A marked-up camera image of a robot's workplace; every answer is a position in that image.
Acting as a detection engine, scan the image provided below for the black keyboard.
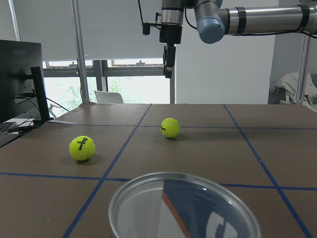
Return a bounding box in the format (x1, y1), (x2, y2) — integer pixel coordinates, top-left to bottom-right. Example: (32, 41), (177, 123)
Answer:
(0, 121), (17, 134)

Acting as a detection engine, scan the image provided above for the tennis ball marked three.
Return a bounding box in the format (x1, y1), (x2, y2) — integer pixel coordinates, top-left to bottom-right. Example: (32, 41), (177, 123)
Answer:
(69, 135), (96, 161)

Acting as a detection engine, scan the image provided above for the yellow tennis ball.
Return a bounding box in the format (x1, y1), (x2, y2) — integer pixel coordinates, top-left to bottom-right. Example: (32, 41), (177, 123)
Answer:
(160, 118), (180, 138)

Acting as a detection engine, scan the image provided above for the black computer monitor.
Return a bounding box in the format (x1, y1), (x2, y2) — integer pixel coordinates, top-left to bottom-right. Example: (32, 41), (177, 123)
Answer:
(0, 39), (52, 148)

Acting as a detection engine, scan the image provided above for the beige cloth pile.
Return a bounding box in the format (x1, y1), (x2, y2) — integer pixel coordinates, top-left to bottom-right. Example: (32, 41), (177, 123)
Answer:
(268, 72), (317, 111)

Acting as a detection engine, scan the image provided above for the aluminium frame post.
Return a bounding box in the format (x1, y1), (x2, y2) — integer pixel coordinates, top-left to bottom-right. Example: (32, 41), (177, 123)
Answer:
(71, 0), (90, 103)

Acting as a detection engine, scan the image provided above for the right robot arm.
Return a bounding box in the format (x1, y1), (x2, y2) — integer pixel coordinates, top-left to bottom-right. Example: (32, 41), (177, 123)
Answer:
(159, 0), (317, 78)

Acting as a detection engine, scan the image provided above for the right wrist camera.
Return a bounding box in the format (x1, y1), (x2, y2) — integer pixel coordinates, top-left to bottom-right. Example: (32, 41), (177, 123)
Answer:
(142, 22), (161, 35)

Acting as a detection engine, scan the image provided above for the white chair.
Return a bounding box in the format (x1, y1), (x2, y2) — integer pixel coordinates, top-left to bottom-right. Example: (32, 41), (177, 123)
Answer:
(95, 90), (124, 104)

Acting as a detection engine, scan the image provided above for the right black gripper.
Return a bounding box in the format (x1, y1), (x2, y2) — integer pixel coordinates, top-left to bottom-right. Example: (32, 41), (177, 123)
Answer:
(159, 24), (182, 78)

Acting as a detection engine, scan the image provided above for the white tennis ball can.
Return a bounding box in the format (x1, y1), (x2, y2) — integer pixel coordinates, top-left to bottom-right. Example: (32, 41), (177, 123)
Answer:
(108, 172), (262, 238)

